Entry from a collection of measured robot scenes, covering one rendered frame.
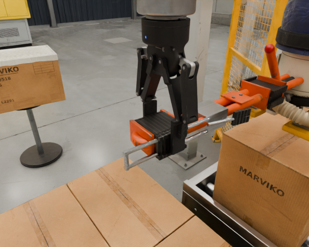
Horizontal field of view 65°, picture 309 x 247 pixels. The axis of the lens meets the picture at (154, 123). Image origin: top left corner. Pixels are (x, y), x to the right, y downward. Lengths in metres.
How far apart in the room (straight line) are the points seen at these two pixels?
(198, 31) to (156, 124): 1.50
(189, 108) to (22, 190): 2.10
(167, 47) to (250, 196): 0.87
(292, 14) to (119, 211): 1.04
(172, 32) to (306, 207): 0.82
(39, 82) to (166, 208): 1.45
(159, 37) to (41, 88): 1.88
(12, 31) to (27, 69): 5.70
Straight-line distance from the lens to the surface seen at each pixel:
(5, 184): 2.51
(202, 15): 1.90
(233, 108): 0.58
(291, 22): 0.83
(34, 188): 2.35
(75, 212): 1.30
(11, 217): 1.40
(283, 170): 0.99
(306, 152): 1.08
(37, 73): 2.16
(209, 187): 1.39
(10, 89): 2.18
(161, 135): 0.42
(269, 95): 0.67
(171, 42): 0.37
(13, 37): 7.85
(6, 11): 7.74
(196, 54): 1.93
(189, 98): 0.38
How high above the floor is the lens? 1.50
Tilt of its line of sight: 30 degrees down
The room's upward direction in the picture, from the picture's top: straight up
